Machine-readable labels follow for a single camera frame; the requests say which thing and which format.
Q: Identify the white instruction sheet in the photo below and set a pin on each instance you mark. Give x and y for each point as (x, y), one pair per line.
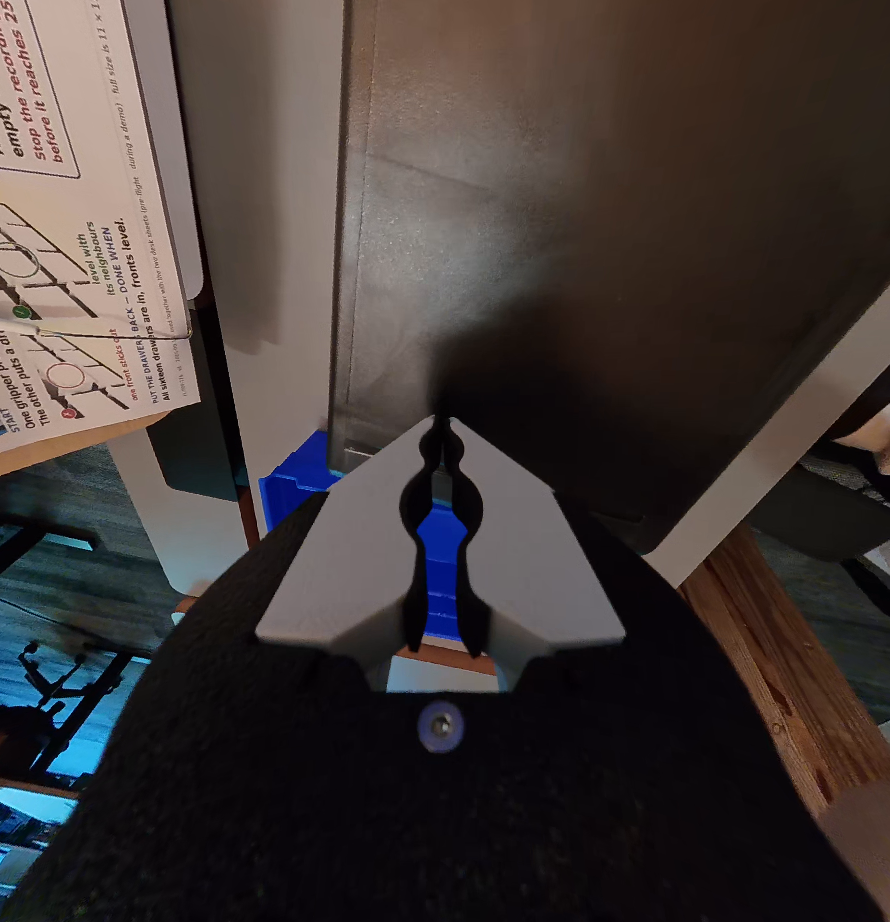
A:
(77, 216)

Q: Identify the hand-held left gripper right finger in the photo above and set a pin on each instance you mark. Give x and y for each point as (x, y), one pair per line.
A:
(545, 576)

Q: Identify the black tripod stand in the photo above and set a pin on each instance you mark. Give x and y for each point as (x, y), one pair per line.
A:
(48, 691)

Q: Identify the black drawer cabinet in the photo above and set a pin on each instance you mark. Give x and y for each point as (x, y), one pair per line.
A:
(596, 252)

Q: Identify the deep blue bin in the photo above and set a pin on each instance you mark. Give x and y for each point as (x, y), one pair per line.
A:
(441, 569)

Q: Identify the dark chair armrest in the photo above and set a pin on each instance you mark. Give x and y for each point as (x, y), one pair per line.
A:
(819, 511)

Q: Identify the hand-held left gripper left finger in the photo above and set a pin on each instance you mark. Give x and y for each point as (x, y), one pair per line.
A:
(337, 576)

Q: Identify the person's leg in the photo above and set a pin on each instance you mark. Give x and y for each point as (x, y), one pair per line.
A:
(873, 850)

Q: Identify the wooden beam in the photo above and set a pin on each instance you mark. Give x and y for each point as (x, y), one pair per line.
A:
(783, 670)

